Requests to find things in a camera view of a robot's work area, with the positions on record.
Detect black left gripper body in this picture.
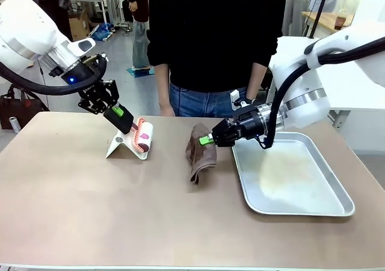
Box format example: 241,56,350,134
61,61,105,93

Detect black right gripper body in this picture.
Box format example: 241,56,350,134
230,105,266,140

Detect brown towel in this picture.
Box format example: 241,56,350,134
185,124,218,186

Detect pink white lint roller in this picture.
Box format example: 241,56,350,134
130,117,155,158

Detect person's right forearm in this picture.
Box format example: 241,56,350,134
155,62,172,107

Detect person's left forearm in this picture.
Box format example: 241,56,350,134
246,61,268,100

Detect person's right hand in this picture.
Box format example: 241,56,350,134
158,102,176,117

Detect blue jeans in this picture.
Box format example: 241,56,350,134
168,82,251,118

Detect teal floor mat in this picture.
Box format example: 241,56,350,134
126,66,156,79

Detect white folded stand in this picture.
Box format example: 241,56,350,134
105,130,150,161

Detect blue plastic bag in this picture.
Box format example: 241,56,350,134
88,22,114,42

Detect cardboard box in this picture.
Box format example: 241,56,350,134
69,9,91,42

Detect dark red bag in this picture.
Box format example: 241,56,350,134
0,84,43,130

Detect bystander in grey trousers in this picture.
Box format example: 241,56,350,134
122,0,152,71

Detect silver metal tray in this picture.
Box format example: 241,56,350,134
231,131,356,218

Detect bystander in black trousers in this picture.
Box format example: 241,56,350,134
17,0,73,41

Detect black sweater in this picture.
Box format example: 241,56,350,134
147,0,287,93

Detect bystander in white top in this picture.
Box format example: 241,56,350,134
283,0,311,38

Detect wooden workbench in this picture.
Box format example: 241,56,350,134
301,11,354,34

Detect black pole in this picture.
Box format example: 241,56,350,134
309,0,332,40

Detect plastic cup brown drink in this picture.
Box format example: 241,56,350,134
334,8,347,31

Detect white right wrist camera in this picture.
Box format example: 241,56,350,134
229,88,254,110

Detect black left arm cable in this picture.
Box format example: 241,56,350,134
0,53,109,97

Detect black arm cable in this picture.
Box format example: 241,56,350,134
255,35,385,150
0,53,109,97

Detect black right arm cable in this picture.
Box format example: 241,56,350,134
255,35,385,150

